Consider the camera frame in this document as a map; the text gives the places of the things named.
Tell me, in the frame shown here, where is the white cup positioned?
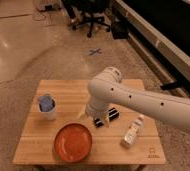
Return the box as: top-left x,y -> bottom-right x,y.
38,94 -> 56,120

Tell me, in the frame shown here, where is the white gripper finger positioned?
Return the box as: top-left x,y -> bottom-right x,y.
77,112 -> 86,119
102,117 -> 109,128

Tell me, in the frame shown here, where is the black box on floor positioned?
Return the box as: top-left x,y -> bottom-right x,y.
111,21 -> 128,39

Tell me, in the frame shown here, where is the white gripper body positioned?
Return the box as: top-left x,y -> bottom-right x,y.
85,101 -> 109,120

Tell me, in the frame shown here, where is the blue tape cross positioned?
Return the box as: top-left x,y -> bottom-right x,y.
89,48 -> 102,56

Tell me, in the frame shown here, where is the orange ceramic bowl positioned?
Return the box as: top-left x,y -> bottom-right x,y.
54,123 -> 92,163

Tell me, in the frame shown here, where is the white device on floor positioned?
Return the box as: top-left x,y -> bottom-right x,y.
34,0 -> 61,12

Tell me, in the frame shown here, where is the blue cloth in cup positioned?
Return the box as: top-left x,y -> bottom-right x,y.
39,95 -> 54,112

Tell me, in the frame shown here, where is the black office chair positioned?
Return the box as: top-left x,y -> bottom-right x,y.
61,0 -> 110,38

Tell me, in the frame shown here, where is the wooden table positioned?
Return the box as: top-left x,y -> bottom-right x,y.
13,80 -> 165,166

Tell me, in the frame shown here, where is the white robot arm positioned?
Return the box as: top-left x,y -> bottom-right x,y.
81,67 -> 190,134

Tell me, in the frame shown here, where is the clear plastic bottle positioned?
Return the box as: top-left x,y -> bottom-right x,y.
121,115 -> 144,148

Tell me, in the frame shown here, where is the long bench counter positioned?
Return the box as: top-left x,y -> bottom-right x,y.
113,0 -> 190,94

